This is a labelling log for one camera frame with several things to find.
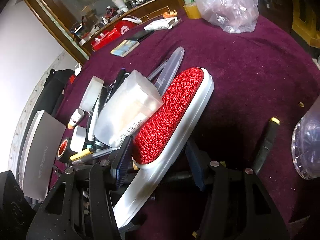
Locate red lint brush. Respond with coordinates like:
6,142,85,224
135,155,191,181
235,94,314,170
113,67,214,228

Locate translucent toothbrush case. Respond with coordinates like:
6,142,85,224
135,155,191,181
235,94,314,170
155,47,185,96

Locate black gel pen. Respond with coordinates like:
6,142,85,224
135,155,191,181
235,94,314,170
72,146,121,165

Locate yellow marker pen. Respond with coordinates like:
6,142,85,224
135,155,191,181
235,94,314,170
69,148,94,161

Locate white square eraser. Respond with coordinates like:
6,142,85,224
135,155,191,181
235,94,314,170
70,126,86,153

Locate black red tape roll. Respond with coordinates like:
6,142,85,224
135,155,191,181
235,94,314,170
56,137,76,164

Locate white orange glue bottle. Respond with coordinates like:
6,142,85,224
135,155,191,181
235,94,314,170
67,108,85,129

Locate translucent plastic box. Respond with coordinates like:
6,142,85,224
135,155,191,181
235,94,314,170
94,70,163,148

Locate grey cardboard box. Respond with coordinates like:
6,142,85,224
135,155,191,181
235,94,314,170
18,110,66,201

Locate black yellow tipped tool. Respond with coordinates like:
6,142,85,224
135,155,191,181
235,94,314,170
252,117,280,174

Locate black bag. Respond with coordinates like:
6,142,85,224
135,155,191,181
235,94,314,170
34,69,74,116

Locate small book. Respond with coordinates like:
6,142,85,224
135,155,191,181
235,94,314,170
111,40,139,57

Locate left handheld gripper device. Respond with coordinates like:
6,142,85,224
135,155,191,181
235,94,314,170
0,171,36,239

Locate dark notebook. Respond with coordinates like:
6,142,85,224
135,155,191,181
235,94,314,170
130,30,155,42

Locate red gift bag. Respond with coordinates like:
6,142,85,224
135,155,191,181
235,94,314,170
91,16,142,51

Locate white flat box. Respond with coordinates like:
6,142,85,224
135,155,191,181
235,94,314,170
144,17,181,31

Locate yellow tape roll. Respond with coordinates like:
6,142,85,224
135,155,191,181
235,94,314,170
183,2,202,20

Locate clear plastic bag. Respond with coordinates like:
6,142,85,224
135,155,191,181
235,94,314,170
194,0,259,34

